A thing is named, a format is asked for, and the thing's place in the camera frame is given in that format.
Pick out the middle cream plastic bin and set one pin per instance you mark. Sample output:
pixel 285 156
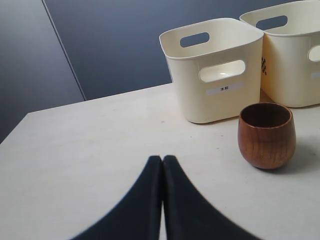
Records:
pixel 290 64

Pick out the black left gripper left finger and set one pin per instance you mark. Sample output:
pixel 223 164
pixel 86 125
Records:
pixel 138 214

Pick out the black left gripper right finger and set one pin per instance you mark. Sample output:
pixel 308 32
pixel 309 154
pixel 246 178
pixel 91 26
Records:
pixel 188 215

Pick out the cream plastic bin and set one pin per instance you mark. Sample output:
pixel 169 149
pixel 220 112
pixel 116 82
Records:
pixel 215 67
pixel 290 64

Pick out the brown wooden cup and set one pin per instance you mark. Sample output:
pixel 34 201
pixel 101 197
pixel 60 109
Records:
pixel 266 135

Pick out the left cream plastic bin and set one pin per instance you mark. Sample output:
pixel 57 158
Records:
pixel 215 67

